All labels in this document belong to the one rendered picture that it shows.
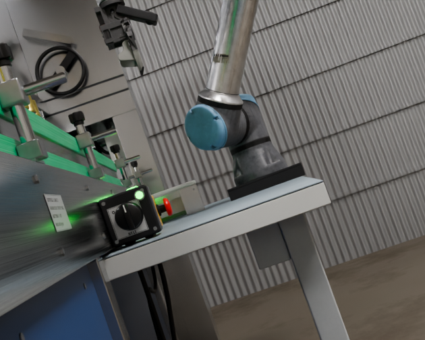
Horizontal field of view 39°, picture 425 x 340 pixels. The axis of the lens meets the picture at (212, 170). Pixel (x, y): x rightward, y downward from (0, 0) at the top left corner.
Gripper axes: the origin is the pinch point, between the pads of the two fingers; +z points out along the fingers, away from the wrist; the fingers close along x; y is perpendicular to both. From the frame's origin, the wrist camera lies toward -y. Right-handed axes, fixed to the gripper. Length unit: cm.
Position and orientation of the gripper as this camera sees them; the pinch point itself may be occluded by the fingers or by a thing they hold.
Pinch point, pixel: (142, 67)
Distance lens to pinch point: 168.4
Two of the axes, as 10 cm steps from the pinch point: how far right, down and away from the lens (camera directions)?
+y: -9.4, 3.4, -0.7
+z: 3.4, 9.4, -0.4
